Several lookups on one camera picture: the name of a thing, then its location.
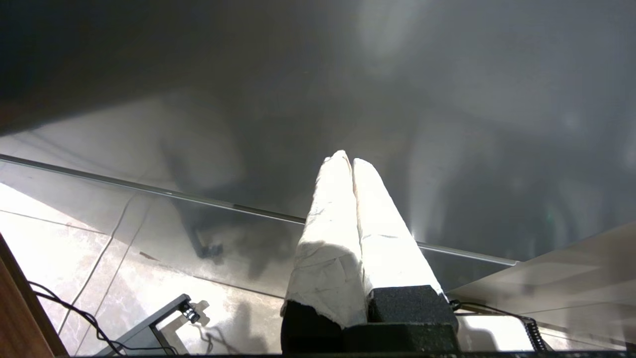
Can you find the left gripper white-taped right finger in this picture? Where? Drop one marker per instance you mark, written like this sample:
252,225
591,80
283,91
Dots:
387,248

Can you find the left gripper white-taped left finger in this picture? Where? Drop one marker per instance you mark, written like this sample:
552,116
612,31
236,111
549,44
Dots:
328,248

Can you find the stainless steel appliance door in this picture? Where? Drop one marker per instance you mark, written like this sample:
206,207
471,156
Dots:
348,74

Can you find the grey metal stand leg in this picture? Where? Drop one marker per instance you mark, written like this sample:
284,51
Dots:
149,328

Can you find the brown wooden board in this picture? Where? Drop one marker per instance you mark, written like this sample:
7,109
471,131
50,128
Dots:
17,313

